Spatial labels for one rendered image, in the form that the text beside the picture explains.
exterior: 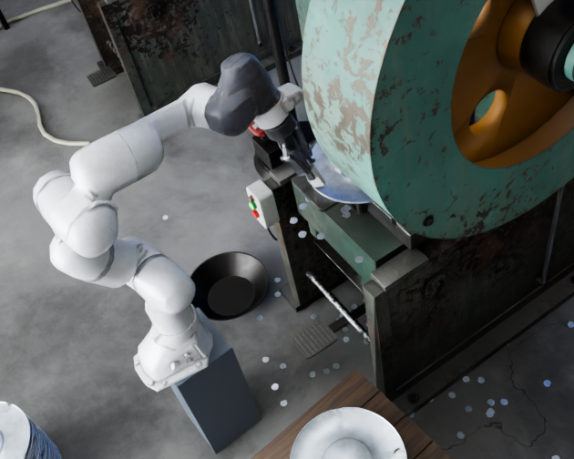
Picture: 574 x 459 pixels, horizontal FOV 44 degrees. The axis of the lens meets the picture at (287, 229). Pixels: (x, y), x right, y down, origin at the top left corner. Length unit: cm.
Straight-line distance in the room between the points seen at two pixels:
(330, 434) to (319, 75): 104
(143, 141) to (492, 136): 68
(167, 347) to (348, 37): 110
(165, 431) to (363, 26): 169
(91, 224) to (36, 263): 164
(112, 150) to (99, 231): 16
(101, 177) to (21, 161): 211
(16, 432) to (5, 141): 173
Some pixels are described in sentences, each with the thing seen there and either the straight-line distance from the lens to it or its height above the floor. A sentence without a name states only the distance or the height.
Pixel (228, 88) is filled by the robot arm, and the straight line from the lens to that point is 157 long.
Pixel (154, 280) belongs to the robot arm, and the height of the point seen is 83.
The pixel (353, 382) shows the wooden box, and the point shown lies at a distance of 199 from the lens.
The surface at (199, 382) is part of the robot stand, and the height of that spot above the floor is 40.
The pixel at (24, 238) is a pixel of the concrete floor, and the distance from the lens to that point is 317.
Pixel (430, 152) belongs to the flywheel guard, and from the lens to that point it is 120.
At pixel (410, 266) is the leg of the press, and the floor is 64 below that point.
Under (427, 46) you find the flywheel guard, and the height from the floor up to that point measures 147.
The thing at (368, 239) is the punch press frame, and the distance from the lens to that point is 188.
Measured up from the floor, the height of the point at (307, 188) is 78.
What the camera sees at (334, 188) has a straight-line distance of 182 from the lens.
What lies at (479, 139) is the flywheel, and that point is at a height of 112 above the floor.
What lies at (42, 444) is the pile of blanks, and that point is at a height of 16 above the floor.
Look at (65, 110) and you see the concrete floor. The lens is 370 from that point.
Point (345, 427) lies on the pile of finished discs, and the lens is 190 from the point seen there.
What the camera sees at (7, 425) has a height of 24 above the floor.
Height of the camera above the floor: 210
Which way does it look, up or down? 49 degrees down
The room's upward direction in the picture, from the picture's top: 14 degrees counter-clockwise
